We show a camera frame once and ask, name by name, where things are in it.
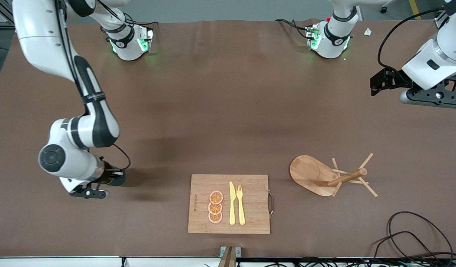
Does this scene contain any black base cable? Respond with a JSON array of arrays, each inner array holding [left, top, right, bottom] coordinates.
[[122, 13, 159, 28], [275, 19, 312, 39]]

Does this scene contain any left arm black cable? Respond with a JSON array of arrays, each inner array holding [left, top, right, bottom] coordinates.
[[377, 7, 447, 72]]

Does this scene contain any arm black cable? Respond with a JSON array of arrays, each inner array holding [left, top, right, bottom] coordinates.
[[56, 0, 131, 173], [377, 7, 447, 72]]

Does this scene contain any table cover sheet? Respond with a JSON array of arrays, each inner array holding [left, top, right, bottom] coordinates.
[[0, 19, 456, 258]]

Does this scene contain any wooden cup rack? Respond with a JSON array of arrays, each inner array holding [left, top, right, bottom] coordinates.
[[290, 152, 379, 198]]

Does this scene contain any yellow plastic fork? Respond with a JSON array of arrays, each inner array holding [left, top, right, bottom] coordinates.
[[236, 185, 246, 226]]

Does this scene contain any aluminium frame profile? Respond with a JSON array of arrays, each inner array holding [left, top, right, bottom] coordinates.
[[0, 0, 14, 28]]

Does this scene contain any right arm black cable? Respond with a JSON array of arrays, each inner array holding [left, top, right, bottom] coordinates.
[[56, 0, 131, 173]]

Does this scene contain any white table edge rail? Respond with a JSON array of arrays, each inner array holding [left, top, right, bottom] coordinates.
[[0, 256, 456, 267]]

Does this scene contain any aluminium camera post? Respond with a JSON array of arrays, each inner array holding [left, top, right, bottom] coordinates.
[[218, 246, 242, 267]]

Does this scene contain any yellow plastic knife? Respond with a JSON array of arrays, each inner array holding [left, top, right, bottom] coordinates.
[[229, 181, 237, 225]]

